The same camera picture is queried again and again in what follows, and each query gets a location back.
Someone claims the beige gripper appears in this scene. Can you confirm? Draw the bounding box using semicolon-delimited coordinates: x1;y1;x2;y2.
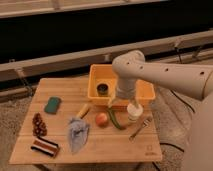
107;78;136;108

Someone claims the dark brown cup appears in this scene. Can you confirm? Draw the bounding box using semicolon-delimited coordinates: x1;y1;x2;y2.
97;83;108;96

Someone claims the white cup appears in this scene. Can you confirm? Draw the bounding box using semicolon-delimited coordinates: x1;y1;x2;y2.
127;103;143;122

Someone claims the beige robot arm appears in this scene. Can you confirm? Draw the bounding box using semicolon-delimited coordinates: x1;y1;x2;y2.
108;50;213;171

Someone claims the yellow plastic tray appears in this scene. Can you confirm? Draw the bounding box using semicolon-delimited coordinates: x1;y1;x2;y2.
87;64;155;106

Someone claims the green chili pepper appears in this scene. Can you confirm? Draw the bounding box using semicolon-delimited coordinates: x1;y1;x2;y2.
107;108;126;130

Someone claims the red orange apple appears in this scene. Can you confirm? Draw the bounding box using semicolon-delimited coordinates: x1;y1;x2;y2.
95;113;109;127

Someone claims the silver fork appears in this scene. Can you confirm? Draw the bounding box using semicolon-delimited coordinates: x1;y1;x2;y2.
129;117;152;141

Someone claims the green sponge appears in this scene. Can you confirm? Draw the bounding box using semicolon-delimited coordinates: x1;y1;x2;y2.
44;97;61;114

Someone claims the brown pine cone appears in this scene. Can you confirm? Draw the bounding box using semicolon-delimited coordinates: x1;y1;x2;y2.
32;113;47;136

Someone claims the striped brown white cloth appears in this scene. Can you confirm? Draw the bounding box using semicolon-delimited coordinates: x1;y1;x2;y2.
31;137;60;158

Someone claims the trowel with yellow handle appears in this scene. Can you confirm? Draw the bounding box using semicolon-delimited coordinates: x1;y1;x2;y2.
68;103;90;154

